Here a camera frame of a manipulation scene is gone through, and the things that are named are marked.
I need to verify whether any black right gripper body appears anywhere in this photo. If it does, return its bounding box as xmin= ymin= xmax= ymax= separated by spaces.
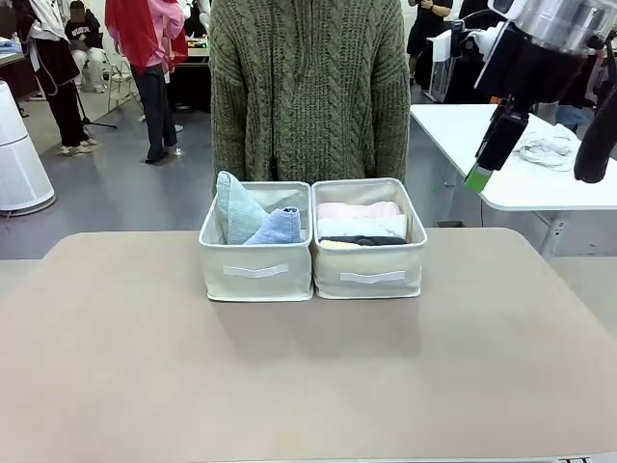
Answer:
xmin=473 ymin=18 xmax=587 ymax=105

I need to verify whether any pink towel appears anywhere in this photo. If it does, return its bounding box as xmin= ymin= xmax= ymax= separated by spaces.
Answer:
xmin=316 ymin=201 xmax=402 ymax=219

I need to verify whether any dark grey towel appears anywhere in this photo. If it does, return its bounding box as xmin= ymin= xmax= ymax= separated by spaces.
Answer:
xmin=331 ymin=234 xmax=407 ymax=247

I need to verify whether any white towel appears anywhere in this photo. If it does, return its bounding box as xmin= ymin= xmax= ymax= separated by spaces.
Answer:
xmin=317 ymin=213 xmax=409 ymax=240

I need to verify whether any blue cone-folded towel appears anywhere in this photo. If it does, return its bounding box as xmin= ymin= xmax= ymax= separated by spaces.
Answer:
xmin=242 ymin=205 xmax=303 ymax=245

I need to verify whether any pale teal cone-folded towel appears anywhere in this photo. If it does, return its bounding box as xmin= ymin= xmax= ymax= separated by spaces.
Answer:
xmin=215 ymin=170 xmax=269 ymax=245

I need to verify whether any white folding chair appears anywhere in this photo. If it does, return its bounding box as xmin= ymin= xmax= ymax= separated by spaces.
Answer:
xmin=104 ymin=59 xmax=144 ymax=115

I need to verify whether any white table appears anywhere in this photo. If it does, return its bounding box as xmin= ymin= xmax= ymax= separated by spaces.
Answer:
xmin=408 ymin=102 xmax=617 ymax=258

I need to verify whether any crumpled white cloth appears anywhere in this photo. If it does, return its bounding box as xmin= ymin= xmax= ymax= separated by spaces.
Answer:
xmin=517 ymin=122 xmax=582 ymax=173

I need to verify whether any person in black clothes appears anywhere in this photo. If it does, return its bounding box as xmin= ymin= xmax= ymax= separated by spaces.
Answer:
xmin=406 ymin=0 xmax=455 ymax=86

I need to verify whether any cream fabric storage bin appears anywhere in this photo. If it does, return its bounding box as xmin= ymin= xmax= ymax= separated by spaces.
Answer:
xmin=198 ymin=180 xmax=314 ymax=303
xmin=310 ymin=177 xmax=430 ymax=300

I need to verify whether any person in olive knit sweater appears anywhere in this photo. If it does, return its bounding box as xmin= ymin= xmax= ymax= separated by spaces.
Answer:
xmin=209 ymin=0 xmax=413 ymax=193

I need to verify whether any person in red pink top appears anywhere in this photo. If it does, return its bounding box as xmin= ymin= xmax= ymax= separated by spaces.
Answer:
xmin=104 ymin=0 xmax=190 ymax=165

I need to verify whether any seated person in navy hoodie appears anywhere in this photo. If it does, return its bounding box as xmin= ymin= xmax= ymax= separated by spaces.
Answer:
xmin=64 ymin=0 xmax=108 ymax=95

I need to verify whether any person in black outfit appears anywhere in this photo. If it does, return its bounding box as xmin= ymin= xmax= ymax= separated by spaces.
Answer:
xmin=13 ymin=0 xmax=98 ymax=157

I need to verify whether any white cylindrical air purifier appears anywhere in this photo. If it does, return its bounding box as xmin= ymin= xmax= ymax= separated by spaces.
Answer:
xmin=0 ymin=80 xmax=57 ymax=212

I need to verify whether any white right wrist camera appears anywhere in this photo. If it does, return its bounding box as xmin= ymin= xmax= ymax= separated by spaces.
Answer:
xmin=449 ymin=18 xmax=507 ymax=55

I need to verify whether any black sleeved cable bundle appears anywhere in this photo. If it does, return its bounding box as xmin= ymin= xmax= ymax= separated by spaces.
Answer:
xmin=573 ymin=36 xmax=617 ymax=185

